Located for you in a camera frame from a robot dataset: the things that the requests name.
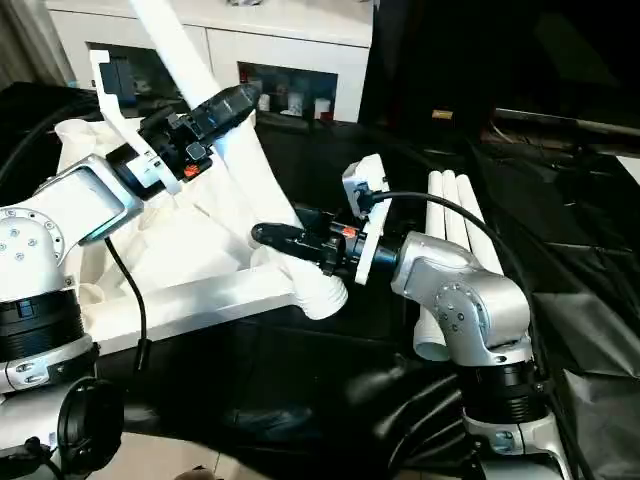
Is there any white cabinet with glass doors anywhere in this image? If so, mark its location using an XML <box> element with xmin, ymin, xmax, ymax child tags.
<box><xmin>45</xmin><ymin>0</ymin><xmax>374</xmax><ymax>123</ymax></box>

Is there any grey curtain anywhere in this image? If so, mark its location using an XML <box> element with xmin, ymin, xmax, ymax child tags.
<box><xmin>0</xmin><ymin>0</ymin><xmax>71</xmax><ymax>87</ymax></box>

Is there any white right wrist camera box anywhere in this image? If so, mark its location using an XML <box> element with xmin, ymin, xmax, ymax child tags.
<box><xmin>342</xmin><ymin>153</ymin><xmax>389</xmax><ymax>219</ymax></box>

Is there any white flat board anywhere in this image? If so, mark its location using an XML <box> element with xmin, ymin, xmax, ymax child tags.
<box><xmin>618</xmin><ymin>152</ymin><xmax>640</xmax><ymax>187</ymax></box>

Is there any black mat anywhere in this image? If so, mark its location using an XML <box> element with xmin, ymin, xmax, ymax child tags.
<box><xmin>0</xmin><ymin>80</ymin><xmax>640</xmax><ymax>473</ymax></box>

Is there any white plastic table top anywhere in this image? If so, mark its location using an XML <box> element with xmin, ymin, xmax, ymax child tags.
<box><xmin>52</xmin><ymin>118</ymin><xmax>349</xmax><ymax>356</ymax></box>

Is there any black metal rail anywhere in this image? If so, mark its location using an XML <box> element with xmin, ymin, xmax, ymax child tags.
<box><xmin>490</xmin><ymin>105</ymin><xmax>640</xmax><ymax>137</ymax></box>

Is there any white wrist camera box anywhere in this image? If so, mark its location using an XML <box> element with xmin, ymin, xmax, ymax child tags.
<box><xmin>88</xmin><ymin>48</ymin><xmax>139</xmax><ymax>113</ymax></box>
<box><xmin>342</xmin><ymin>153</ymin><xmax>389</xmax><ymax>219</ymax></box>

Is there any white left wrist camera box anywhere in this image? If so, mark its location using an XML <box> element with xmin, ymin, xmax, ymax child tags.
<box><xmin>88</xmin><ymin>48</ymin><xmax>139</xmax><ymax>113</ymax></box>

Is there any white plastic table leg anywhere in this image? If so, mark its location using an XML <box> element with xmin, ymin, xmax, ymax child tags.
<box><xmin>128</xmin><ymin>0</ymin><xmax>306</xmax><ymax>236</ymax></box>
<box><xmin>442</xmin><ymin>170</ymin><xmax>474</xmax><ymax>251</ymax></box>
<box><xmin>456</xmin><ymin>172</ymin><xmax>504</xmax><ymax>277</ymax></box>
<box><xmin>413</xmin><ymin>170</ymin><xmax>453</xmax><ymax>363</ymax></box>

